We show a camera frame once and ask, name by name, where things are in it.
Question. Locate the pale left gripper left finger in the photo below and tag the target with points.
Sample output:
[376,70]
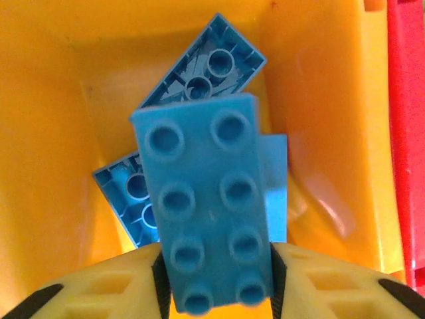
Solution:
[139,266]

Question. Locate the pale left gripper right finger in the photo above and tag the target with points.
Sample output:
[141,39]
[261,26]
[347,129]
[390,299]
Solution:
[292,262]

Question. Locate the blue lego brick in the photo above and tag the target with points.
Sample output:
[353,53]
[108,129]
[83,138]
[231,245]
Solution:
[206,206]
[116,179]
[212,43]

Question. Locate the blue wedge lego piece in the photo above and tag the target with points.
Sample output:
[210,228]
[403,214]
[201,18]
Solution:
[275,166]

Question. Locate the red plastic container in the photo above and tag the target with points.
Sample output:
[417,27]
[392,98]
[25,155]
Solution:
[408,133]

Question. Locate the yellow plastic container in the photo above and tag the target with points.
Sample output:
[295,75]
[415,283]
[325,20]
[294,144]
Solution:
[50,99]

